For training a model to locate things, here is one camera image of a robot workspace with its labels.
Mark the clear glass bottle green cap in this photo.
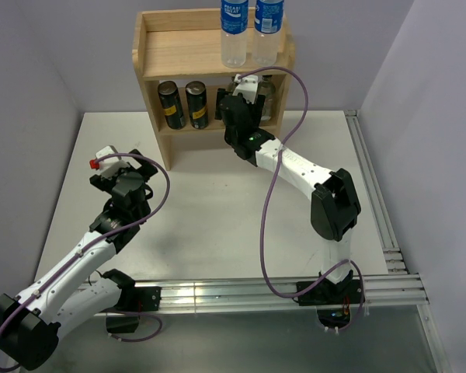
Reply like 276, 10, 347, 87
226, 76, 238, 94

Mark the black can yellow label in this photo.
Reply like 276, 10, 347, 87
185, 81, 209, 130

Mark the blue label water bottle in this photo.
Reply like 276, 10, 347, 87
252, 0, 284, 67

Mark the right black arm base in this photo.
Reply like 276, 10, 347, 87
293, 279, 366, 333

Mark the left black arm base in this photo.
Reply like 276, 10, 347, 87
106, 286, 163, 341

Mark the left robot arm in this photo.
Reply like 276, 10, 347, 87
0, 146, 165, 372

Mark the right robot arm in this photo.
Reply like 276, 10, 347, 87
215, 89, 361, 303

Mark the wooden two-tier shelf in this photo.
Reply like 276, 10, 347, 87
130, 9, 297, 170

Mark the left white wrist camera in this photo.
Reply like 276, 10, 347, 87
89, 145, 128, 179

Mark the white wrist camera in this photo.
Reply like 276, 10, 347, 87
89, 145, 128, 179
232, 74, 259, 104

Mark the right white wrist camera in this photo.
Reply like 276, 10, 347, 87
232, 74, 259, 104

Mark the aluminium front rail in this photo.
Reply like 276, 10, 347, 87
73, 274, 428, 315

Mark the aluminium side rail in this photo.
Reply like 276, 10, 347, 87
344, 110, 452, 372

